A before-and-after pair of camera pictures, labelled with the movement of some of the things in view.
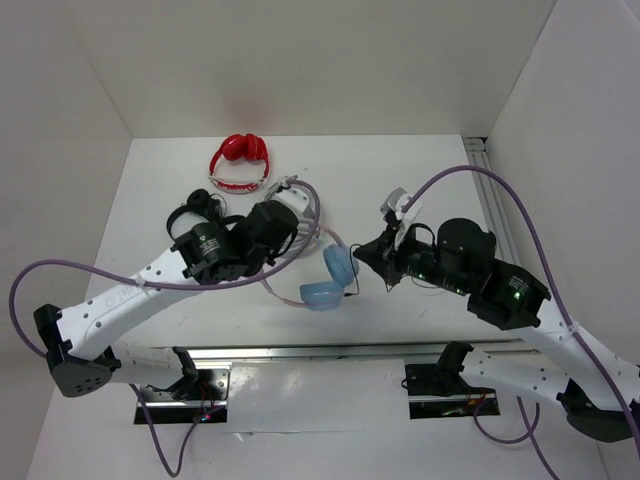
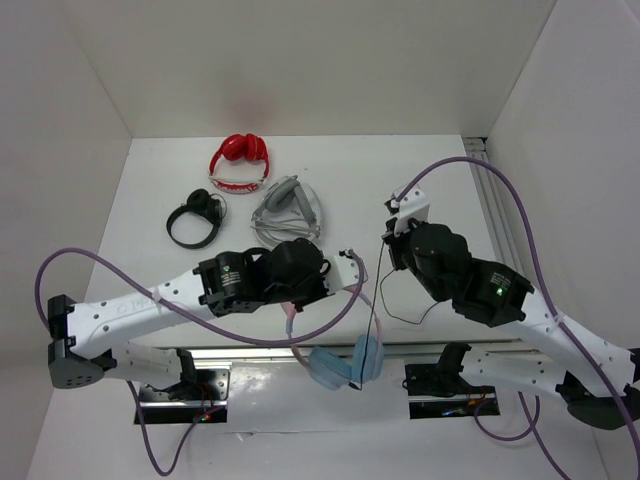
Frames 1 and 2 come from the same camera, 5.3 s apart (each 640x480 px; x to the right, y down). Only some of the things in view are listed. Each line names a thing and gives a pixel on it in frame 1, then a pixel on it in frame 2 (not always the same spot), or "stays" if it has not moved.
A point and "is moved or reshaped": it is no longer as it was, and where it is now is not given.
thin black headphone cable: [410, 229] is moved or reshaped
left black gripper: [268, 258] → [321, 291]
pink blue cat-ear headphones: [341, 264] is moved or reshaped
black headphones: [200, 203] stays
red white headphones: [245, 146] stays
